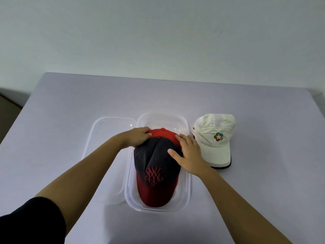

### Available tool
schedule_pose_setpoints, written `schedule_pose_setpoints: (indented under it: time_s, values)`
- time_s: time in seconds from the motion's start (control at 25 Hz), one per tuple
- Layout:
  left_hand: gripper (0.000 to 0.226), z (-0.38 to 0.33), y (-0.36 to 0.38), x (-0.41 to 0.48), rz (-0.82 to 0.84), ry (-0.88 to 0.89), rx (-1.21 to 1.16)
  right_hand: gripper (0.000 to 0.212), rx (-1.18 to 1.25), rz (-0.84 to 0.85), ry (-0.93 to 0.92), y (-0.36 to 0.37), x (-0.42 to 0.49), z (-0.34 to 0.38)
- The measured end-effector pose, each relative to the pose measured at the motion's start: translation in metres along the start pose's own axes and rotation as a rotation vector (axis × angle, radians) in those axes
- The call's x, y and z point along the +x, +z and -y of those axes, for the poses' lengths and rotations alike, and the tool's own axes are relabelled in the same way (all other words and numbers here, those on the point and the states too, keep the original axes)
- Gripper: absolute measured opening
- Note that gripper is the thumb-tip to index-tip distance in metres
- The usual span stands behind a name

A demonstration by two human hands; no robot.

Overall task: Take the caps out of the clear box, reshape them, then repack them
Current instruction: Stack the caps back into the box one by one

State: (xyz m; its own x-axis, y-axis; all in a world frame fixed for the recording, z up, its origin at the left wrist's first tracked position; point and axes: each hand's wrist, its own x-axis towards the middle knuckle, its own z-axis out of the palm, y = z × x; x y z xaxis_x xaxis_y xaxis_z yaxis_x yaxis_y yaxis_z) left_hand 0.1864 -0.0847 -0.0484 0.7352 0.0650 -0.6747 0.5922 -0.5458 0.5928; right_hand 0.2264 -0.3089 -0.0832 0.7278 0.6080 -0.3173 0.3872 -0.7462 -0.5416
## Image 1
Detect person's left hand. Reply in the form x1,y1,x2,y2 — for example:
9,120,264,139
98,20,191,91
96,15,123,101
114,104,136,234
121,126,152,149

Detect white cap with logo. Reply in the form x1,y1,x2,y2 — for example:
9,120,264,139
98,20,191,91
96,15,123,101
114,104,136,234
192,114,236,169

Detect red cap with patch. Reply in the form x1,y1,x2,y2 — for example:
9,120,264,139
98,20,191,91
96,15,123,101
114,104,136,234
146,128,182,148

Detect person's right forearm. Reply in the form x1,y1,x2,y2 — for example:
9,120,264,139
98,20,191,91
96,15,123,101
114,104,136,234
199,169,293,244

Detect person's black left sleeve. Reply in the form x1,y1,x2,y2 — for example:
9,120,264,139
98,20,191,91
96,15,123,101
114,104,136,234
0,197,67,244

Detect clear plastic box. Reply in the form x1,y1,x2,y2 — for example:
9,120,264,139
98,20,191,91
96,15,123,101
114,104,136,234
124,113,193,212

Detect black and red cap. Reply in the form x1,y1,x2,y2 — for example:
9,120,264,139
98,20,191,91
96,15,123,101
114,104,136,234
133,136,184,208

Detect clear plastic lid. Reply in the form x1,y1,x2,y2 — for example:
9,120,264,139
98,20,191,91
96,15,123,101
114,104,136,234
81,117,137,204

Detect person's right hand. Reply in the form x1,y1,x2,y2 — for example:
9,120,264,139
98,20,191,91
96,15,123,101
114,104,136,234
167,134,213,178

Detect person's left forearm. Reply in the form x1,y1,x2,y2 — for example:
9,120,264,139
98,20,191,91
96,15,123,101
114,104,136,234
35,136,127,236

